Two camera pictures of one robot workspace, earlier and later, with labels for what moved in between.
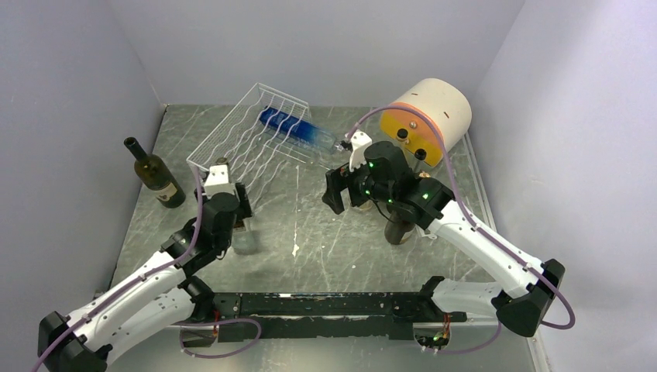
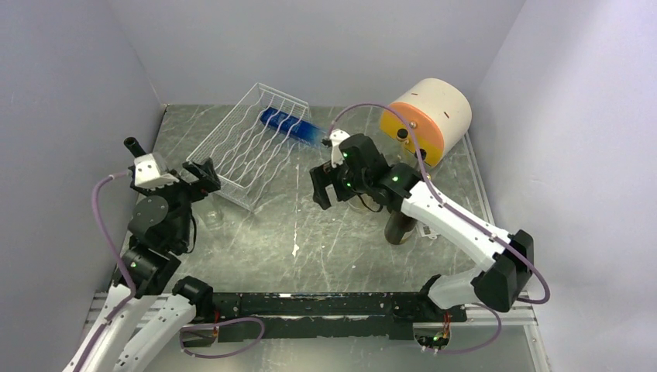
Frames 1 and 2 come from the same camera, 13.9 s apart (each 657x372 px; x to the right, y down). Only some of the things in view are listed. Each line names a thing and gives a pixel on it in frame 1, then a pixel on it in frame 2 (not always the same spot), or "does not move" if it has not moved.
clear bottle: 366,205 does not move
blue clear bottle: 298,129 does not move
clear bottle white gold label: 402,136 does not move
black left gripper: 243,208 → 204,172
